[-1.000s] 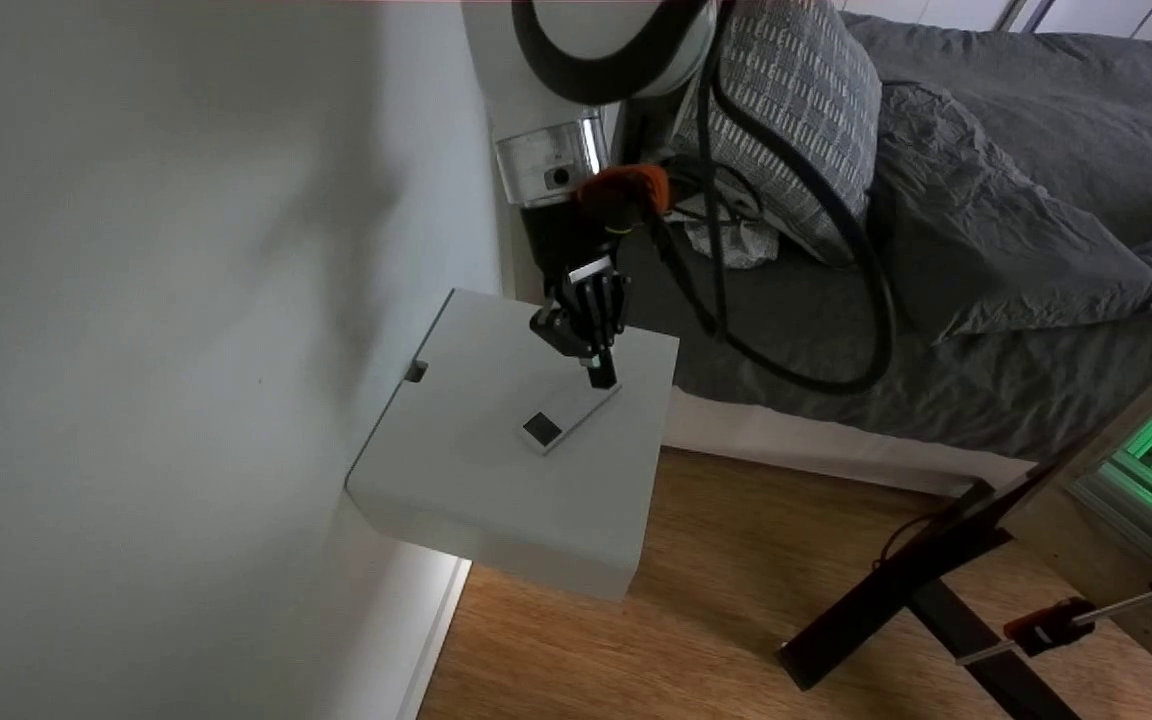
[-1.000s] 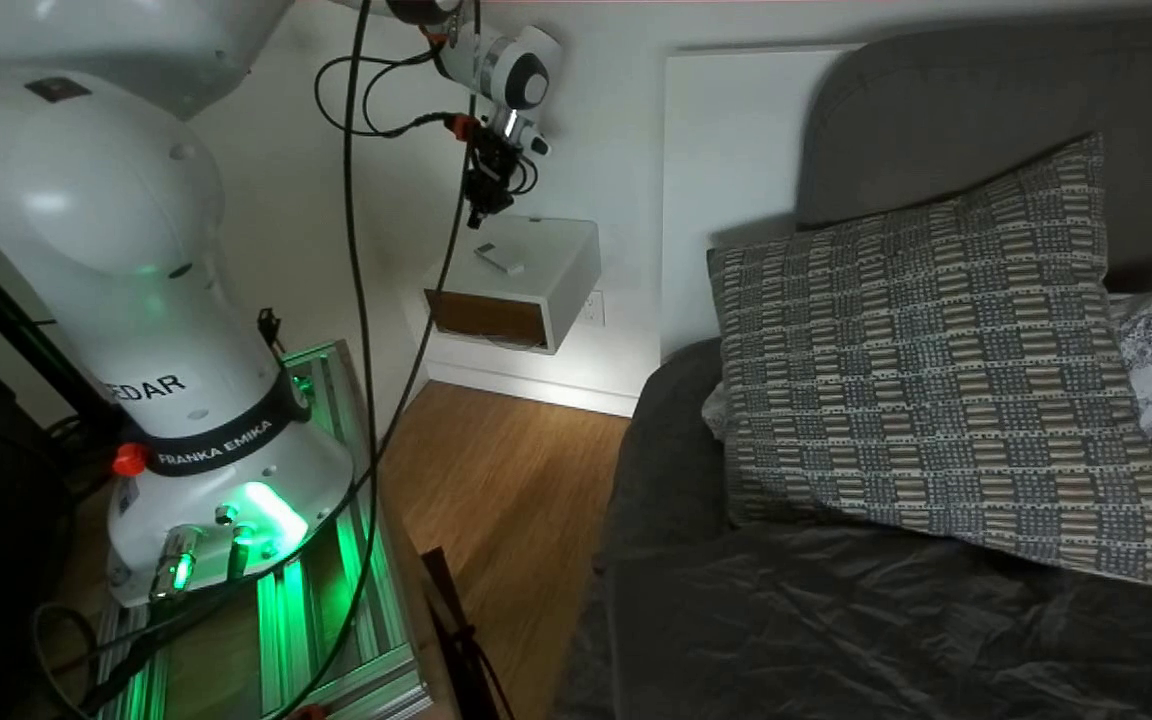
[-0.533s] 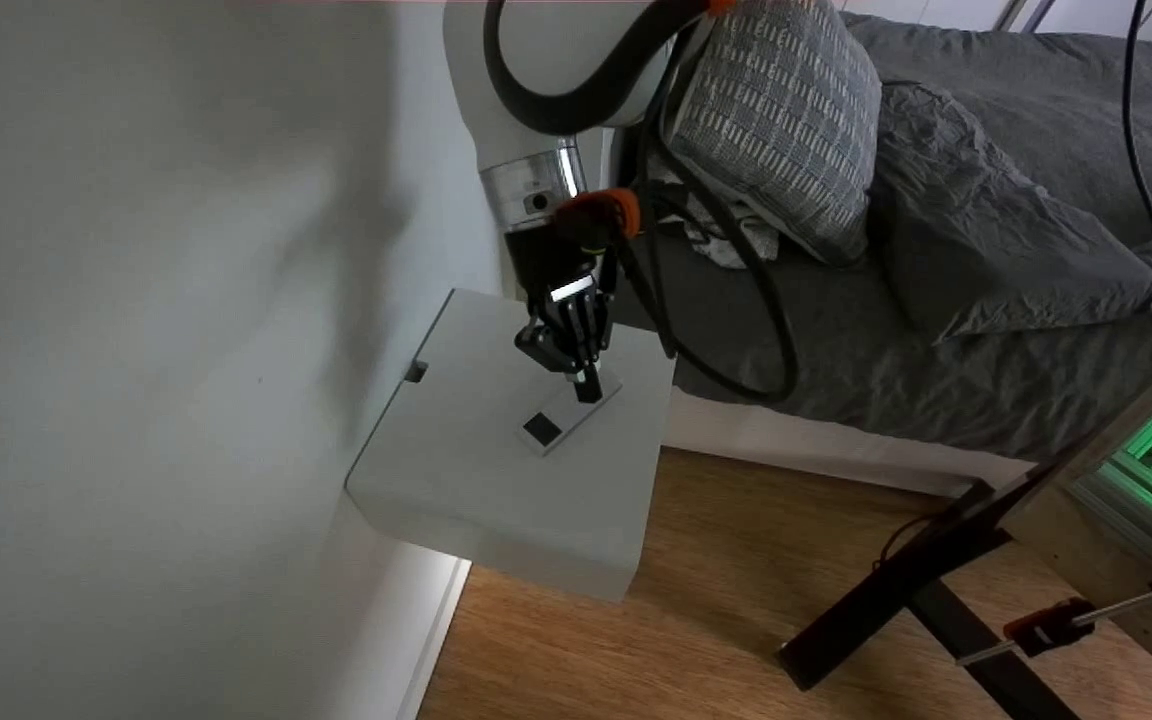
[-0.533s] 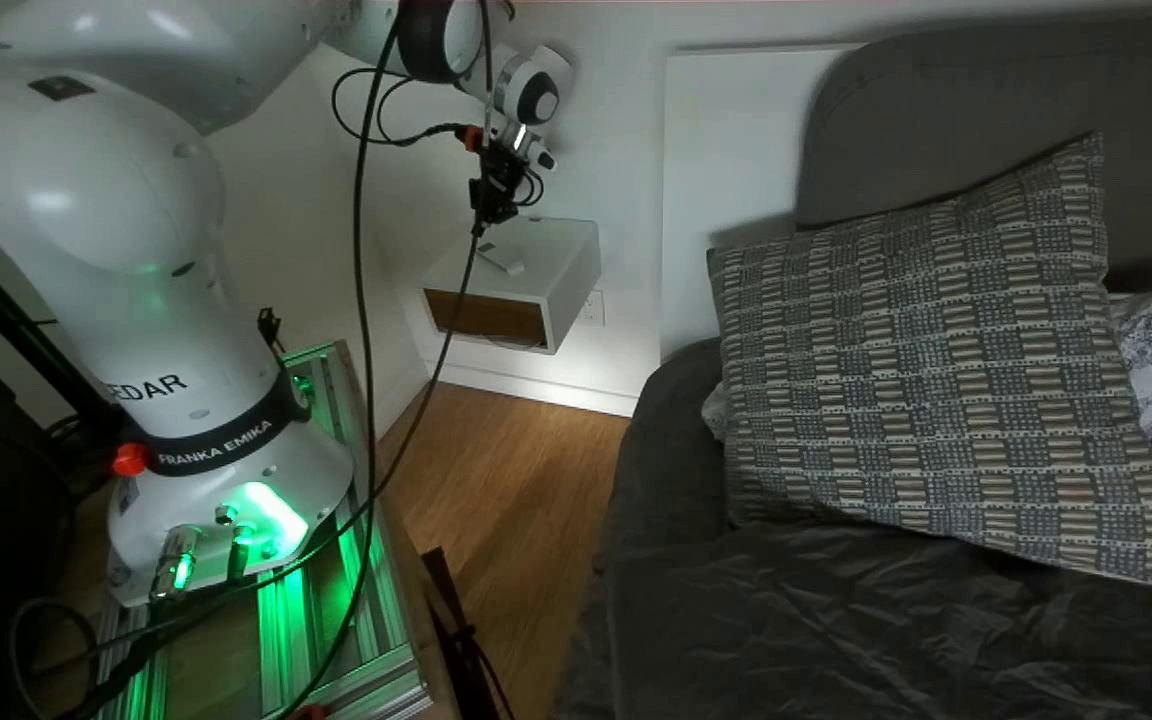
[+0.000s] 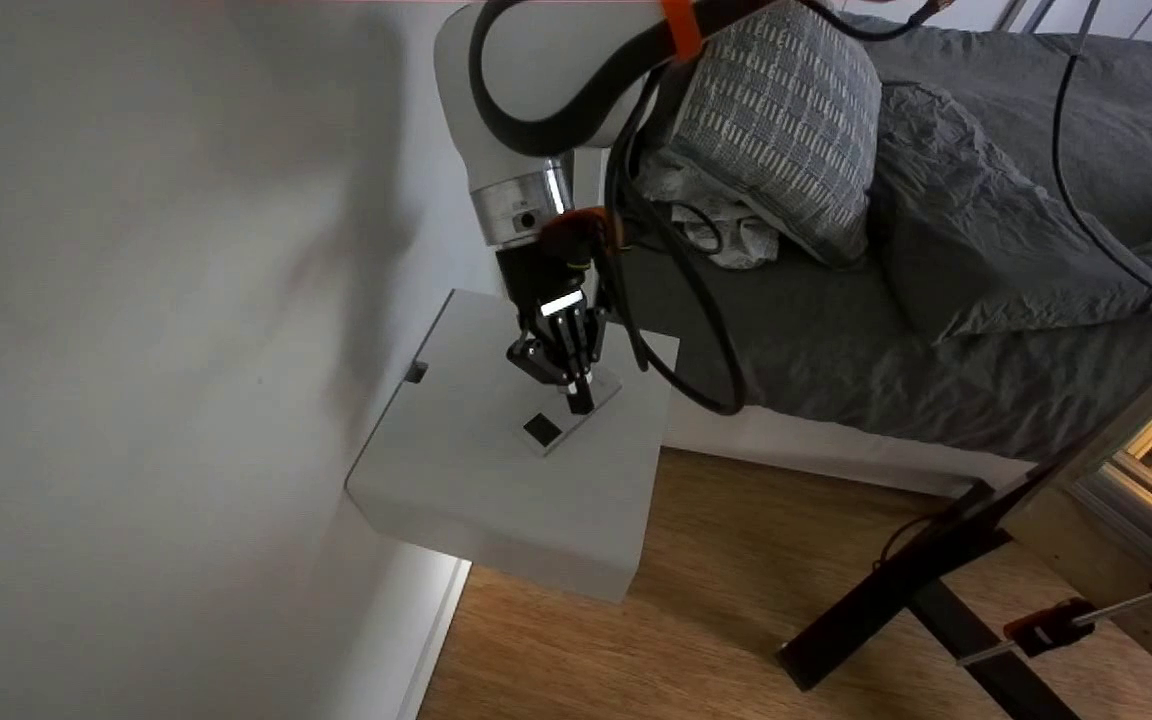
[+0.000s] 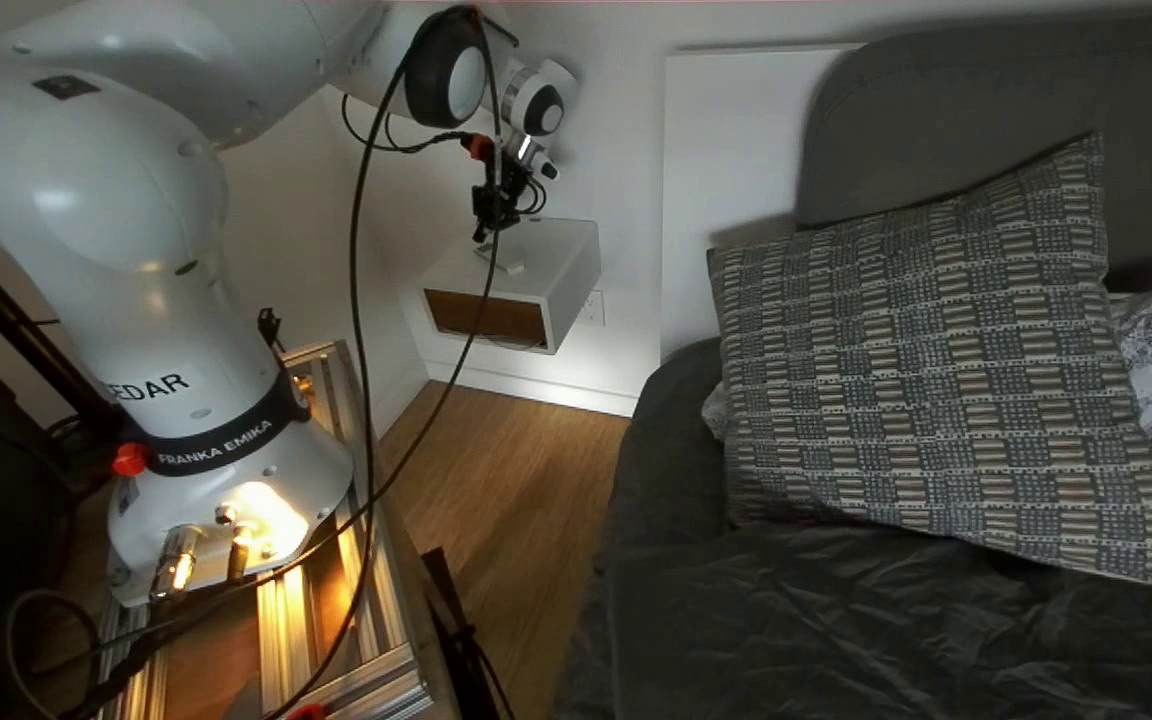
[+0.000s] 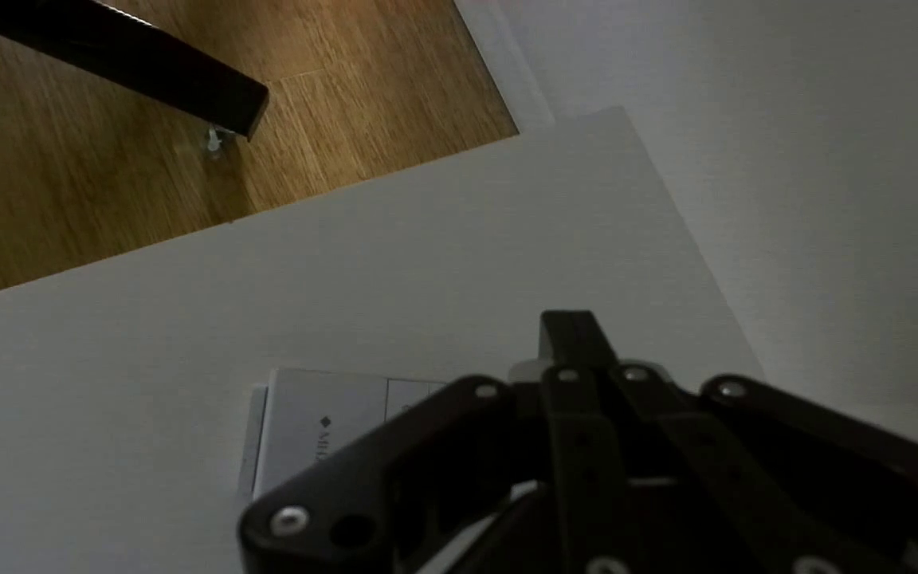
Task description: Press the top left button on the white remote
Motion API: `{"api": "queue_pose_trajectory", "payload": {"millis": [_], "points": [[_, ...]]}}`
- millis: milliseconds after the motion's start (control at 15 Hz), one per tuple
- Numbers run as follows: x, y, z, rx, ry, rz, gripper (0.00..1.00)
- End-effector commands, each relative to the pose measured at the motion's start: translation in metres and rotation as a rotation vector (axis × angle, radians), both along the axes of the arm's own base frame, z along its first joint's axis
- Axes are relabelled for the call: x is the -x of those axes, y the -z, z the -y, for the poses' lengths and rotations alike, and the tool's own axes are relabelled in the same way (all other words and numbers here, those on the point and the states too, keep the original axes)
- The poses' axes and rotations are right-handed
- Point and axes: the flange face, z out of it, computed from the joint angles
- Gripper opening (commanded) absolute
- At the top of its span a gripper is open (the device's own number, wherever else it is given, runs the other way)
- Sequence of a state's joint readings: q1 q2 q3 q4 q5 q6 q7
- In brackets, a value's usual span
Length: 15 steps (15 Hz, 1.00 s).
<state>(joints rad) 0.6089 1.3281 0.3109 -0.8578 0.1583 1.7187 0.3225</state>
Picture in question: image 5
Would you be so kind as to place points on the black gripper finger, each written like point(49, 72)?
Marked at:
point(533, 355)
point(582, 365)

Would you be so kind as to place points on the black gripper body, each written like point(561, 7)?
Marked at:
point(538, 283)

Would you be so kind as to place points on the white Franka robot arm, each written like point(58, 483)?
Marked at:
point(520, 67)

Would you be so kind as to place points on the small dark nightstand clip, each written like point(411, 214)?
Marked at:
point(418, 368)

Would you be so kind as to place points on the white floating nightstand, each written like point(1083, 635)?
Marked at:
point(498, 500)

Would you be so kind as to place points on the crumpled white cloth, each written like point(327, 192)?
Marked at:
point(736, 238)

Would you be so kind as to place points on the grey bed sheet mattress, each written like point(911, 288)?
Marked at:
point(842, 345)

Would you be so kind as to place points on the grey plaid patterned pillow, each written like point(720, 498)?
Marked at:
point(776, 120)

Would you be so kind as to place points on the black stand base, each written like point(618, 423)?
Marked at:
point(890, 584)

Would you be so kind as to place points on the dark grey wrinkled pillow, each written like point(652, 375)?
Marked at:
point(988, 246)

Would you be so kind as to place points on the red black clamp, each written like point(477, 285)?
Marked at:
point(1051, 625)

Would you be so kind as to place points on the beige framed lit cabinet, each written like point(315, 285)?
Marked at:
point(1108, 535)

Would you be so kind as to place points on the dark grey duvet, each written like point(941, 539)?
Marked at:
point(1138, 120)

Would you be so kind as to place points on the white slatted headboard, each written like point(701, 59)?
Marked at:
point(1138, 12)

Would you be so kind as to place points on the white bed side rail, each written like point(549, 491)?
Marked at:
point(842, 453)

